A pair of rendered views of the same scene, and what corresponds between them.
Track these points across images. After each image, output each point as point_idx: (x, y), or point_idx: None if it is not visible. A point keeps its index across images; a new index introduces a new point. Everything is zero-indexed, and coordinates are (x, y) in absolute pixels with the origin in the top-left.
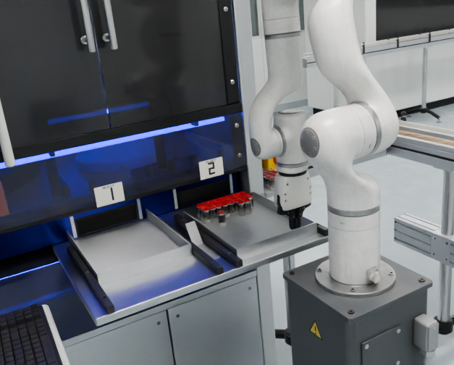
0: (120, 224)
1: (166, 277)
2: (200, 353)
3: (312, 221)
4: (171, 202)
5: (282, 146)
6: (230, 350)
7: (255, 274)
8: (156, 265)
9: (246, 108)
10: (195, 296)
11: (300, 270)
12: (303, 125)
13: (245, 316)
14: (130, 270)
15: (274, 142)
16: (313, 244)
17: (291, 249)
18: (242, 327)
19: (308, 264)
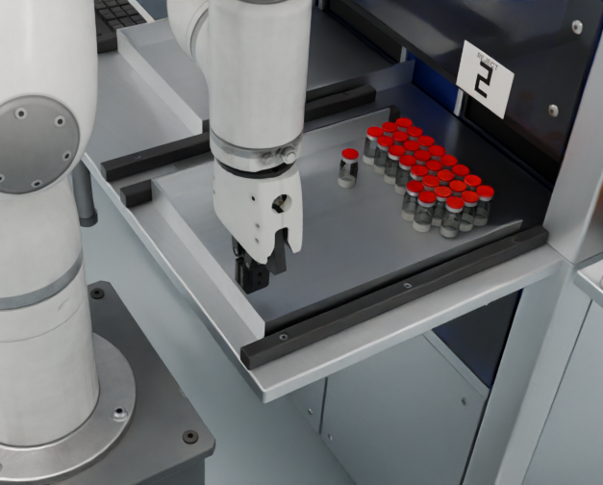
0: (374, 48)
1: (118, 115)
2: (362, 380)
3: (276, 315)
4: (456, 93)
5: (189, 49)
6: (400, 445)
7: (484, 395)
8: (165, 99)
9: None
10: None
11: (106, 310)
12: (222, 39)
13: (440, 435)
14: (142, 68)
15: (178, 21)
16: (219, 341)
17: (187, 290)
18: (429, 442)
19: (129, 327)
